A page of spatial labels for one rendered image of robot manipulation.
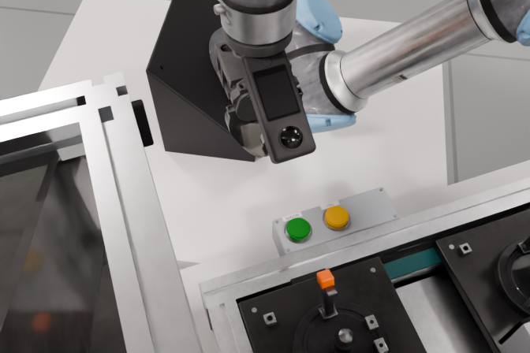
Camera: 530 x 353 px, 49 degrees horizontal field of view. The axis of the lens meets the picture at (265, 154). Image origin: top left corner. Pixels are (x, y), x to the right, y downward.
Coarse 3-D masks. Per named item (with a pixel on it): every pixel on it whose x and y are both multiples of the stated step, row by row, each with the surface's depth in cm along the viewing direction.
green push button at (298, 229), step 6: (288, 222) 97; (294, 222) 97; (300, 222) 97; (306, 222) 97; (288, 228) 96; (294, 228) 96; (300, 228) 96; (306, 228) 96; (288, 234) 96; (294, 234) 96; (300, 234) 96; (306, 234) 96; (300, 240) 96
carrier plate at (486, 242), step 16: (496, 224) 97; (512, 224) 97; (528, 224) 97; (448, 240) 95; (464, 240) 95; (480, 240) 95; (496, 240) 95; (512, 240) 95; (448, 256) 94; (464, 256) 94; (480, 256) 94; (496, 256) 94; (448, 272) 94; (464, 272) 92; (480, 272) 92; (464, 288) 90; (480, 288) 90; (496, 288) 90; (480, 304) 89; (496, 304) 89; (480, 320) 88; (496, 320) 87; (512, 320) 87; (496, 336) 86; (496, 352) 86
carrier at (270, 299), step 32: (288, 288) 90; (320, 288) 90; (352, 288) 90; (384, 288) 90; (256, 320) 87; (288, 320) 87; (320, 320) 85; (352, 320) 85; (384, 320) 87; (256, 352) 85; (288, 352) 85; (320, 352) 83; (352, 352) 83; (384, 352) 82; (416, 352) 85
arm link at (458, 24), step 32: (448, 0) 85; (480, 0) 78; (512, 0) 76; (384, 32) 94; (416, 32) 87; (448, 32) 84; (480, 32) 82; (512, 32) 79; (320, 64) 99; (352, 64) 95; (384, 64) 91; (416, 64) 89; (320, 96) 99; (352, 96) 98; (320, 128) 103
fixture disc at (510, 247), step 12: (516, 240) 93; (504, 252) 92; (516, 252) 92; (504, 264) 91; (516, 264) 91; (528, 264) 91; (504, 276) 89; (516, 276) 89; (528, 276) 89; (504, 288) 88; (516, 288) 88; (528, 288) 88; (504, 300) 89; (516, 300) 87; (516, 312) 88; (528, 312) 86
